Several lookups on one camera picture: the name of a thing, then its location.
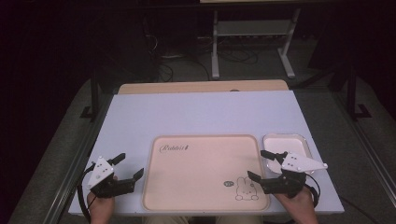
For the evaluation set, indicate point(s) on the person's left hand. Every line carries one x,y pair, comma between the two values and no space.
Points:
101,210

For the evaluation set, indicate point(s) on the small white rectangular dish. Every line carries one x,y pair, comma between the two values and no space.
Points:
285,144

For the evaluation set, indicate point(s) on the black metal stand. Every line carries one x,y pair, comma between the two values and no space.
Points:
352,93
94,93

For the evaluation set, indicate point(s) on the white metal stand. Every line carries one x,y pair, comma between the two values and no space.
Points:
253,28

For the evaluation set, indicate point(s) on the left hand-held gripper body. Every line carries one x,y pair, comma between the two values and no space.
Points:
106,186

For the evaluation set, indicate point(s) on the wooden table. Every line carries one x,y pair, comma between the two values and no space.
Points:
202,86

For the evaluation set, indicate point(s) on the person's right hand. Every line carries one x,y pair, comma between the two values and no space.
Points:
300,208

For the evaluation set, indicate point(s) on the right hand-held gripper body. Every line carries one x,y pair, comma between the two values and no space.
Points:
300,163

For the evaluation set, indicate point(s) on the pink tray with rabbit drawing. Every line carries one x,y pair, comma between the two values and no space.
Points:
199,174

